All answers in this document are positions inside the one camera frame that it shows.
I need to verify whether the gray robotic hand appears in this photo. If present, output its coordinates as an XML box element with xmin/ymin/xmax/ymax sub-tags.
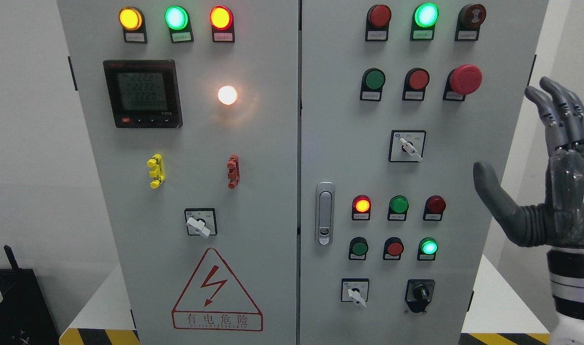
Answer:
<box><xmin>473</xmin><ymin>77</ymin><xmax>584</xmax><ymax>249</ymax></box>

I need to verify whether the gray rotary switch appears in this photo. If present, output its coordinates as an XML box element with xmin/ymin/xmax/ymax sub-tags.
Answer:
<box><xmin>340</xmin><ymin>278</ymin><xmax>370</xmax><ymax>307</ymax></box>
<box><xmin>388</xmin><ymin>129</ymin><xmax>427</xmax><ymax>163</ymax></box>

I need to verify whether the green indicator light middle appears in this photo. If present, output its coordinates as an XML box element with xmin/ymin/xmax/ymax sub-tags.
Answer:
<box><xmin>387</xmin><ymin>195</ymin><xmax>409</xmax><ymax>221</ymax></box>

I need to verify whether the green indicator light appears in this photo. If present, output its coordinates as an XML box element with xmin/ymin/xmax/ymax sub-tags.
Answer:
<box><xmin>387</xmin><ymin>195</ymin><xmax>409</xmax><ymax>221</ymax></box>
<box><xmin>410</xmin><ymin>2</ymin><xmax>439</xmax><ymax>41</ymax></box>
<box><xmin>164</xmin><ymin>6</ymin><xmax>194</xmax><ymax>43</ymax></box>

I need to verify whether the red emergency stop button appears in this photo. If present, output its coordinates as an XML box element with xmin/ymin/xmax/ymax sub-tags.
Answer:
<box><xmin>443</xmin><ymin>65</ymin><xmax>482</xmax><ymax>101</ymax></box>

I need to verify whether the red push button lower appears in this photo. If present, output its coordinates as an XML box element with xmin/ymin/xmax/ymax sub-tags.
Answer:
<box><xmin>382</xmin><ymin>237</ymin><xmax>405</xmax><ymax>261</ymax></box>

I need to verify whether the red push button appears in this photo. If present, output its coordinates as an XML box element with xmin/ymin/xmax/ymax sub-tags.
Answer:
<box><xmin>382</xmin><ymin>237</ymin><xmax>405</xmax><ymax>261</ymax></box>
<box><xmin>402</xmin><ymin>68</ymin><xmax>430</xmax><ymax>101</ymax></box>

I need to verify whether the red push button upper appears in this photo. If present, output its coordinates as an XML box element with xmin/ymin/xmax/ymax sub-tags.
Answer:
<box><xmin>402</xmin><ymin>68</ymin><xmax>430</xmax><ymax>101</ymax></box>

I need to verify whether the lit red indicator light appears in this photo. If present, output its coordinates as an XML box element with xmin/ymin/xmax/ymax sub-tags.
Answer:
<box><xmin>352</xmin><ymin>195</ymin><xmax>371</xmax><ymax>220</ymax></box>

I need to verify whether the green push button lower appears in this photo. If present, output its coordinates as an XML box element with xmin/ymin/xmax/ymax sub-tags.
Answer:
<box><xmin>348</xmin><ymin>237</ymin><xmax>369</xmax><ymax>261</ymax></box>

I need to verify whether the dark red buzzer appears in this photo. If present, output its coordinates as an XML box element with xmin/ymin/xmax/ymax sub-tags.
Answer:
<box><xmin>455</xmin><ymin>3</ymin><xmax>486</xmax><ymax>41</ymax></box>

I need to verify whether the green push button upper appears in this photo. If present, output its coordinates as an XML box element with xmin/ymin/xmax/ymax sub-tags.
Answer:
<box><xmin>360</xmin><ymin>68</ymin><xmax>386</xmax><ymax>101</ymax></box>

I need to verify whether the green indicator light top right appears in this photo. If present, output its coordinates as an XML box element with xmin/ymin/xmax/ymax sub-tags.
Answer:
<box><xmin>410</xmin><ymin>2</ymin><xmax>439</xmax><ymax>41</ymax></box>

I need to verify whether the red indicator light top right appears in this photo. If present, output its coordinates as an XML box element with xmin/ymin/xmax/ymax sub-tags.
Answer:
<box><xmin>365</xmin><ymin>4</ymin><xmax>392</xmax><ymax>42</ymax></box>

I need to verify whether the gray electrical cabinet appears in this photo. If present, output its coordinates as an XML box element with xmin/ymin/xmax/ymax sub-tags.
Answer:
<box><xmin>57</xmin><ymin>0</ymin><xmax>548</xmax><ymax>345</ymax></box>

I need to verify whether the white glowing indicator light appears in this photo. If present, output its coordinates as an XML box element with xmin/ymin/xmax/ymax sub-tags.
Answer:
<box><xmin>218</xmin><ymin>85</ymin><xmax>239</xmax><ymax>105</ymax></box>

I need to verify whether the red electric hazard warning sticker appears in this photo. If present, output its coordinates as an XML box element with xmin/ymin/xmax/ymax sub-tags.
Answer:
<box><xmin>172</xmin><ymin>248</ymin><xmax>263</xmax><ymax>332</ymax></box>

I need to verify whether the red orange indicator light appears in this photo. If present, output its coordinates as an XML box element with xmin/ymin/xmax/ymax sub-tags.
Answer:
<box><xmin>209</xmin><ymin>6</ymin><xmax>235</xmax><ymax>43</ymax></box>

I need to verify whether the green indicator light top left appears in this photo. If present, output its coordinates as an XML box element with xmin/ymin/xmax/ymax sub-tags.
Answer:
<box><xmin>164</xmin><ymin>6</ymin><xmax>194</xmax><ymax>43</ymax></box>

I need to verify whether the black digital power meter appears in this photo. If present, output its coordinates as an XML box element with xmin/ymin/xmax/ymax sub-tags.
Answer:
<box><xmin>103</xmin><ymin>59</ymin><xmax>183</xmax><ymax>128</ymax></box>

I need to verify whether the yellow indicator light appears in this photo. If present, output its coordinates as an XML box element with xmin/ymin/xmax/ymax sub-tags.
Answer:
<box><xmin>118</xmin><ymin>6</ymin><xmax>148</xmax><ymax>44</ymax></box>

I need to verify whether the black box with antenna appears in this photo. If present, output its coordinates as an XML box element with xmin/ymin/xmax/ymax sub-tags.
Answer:
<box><xmin>0</xmin><ymin>245</ymin><xmax>59</xmax><ymax>345</ymax></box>

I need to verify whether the black key selector switch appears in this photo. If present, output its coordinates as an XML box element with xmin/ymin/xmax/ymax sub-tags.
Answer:
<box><xmin>405</xmin><ymin>279</ymin><xmax>435</xmax><ymax>313</ymax></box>

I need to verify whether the gray rotary switch bottom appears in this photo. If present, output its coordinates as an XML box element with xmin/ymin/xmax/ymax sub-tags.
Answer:
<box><xmin>340</xmin><ymin>278</ymin><xmax>370</xmax><ymax>307</ymax></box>

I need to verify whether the silver door handle lock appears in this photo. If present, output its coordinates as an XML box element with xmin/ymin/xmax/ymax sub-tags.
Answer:
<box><xmin>315</xmin><ymin>182</ymin><xmax>335</xmax><ymax>245</ymax></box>

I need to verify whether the gray rotary switch left door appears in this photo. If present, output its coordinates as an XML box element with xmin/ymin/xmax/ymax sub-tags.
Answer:
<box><xmin>184</xmin><ymin>207</ymin><xmax>218</xmax><ymax>238</ymax></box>

